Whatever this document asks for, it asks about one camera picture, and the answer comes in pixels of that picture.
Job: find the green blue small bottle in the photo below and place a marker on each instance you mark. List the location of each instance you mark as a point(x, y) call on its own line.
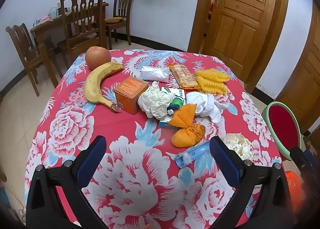
point(176, 103)

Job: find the red green trash bin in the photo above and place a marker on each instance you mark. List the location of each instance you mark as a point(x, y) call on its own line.
point(283, 127)

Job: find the wooden door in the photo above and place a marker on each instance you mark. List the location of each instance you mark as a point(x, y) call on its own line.
point(301, 92)
point(237, 31)

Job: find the orange plastic stool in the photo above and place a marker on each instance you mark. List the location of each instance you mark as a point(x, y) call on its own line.
point(295, 188)

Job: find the orange cardboard box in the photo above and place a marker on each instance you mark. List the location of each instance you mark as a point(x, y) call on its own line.
point(128, 92)

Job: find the red floral tablecloth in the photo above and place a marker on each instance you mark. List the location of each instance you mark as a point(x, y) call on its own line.
point(138, 182)

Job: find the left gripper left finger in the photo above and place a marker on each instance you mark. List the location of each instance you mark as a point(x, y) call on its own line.
point(44, 207)

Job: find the yellow foam fruit net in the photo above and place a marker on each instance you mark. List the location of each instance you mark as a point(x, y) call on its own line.
point(212, 81)

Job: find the left wooden chair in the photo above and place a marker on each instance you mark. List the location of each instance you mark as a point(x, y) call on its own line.
point(30, 54)

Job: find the orange mesh cloth bundle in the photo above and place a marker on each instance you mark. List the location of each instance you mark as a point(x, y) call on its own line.
point(189, 133)

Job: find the white paper ball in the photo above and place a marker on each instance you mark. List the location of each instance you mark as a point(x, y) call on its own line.
point(154, 102)

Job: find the wooden chair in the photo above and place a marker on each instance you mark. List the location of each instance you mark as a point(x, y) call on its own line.
point(30, 54)
point(73, 46)
point(121, 8)

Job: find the wooden dining table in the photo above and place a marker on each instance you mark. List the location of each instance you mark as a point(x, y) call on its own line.
point(47, 29)

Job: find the white tissue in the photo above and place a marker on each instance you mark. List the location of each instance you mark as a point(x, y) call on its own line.
point(240, 144)

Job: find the yellow banana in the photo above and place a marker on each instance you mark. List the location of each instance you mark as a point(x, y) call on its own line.
point(92, 90)

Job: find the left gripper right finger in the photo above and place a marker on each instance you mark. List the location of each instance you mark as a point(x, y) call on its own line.
point(273, 208)

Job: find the far wooden chair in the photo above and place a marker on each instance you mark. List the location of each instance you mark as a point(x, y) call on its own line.
point(121, 8)

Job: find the white plastic packet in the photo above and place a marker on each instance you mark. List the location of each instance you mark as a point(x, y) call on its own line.
point(151, 73)

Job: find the white socks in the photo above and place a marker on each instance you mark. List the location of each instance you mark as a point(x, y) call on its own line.
point(206, 106)

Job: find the orange cracker packet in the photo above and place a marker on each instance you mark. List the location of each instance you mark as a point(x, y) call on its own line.
point(184, 78)

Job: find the red apple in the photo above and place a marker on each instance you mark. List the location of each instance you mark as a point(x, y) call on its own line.
point(96, 56)

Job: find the near wooden chair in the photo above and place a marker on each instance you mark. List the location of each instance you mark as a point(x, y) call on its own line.
point(73, 46)

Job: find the yellow seat cushion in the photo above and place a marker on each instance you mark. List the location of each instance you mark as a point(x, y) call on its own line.
point(113, 20)

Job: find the white green medicine box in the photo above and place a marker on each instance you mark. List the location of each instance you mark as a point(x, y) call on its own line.
point(177, 93)

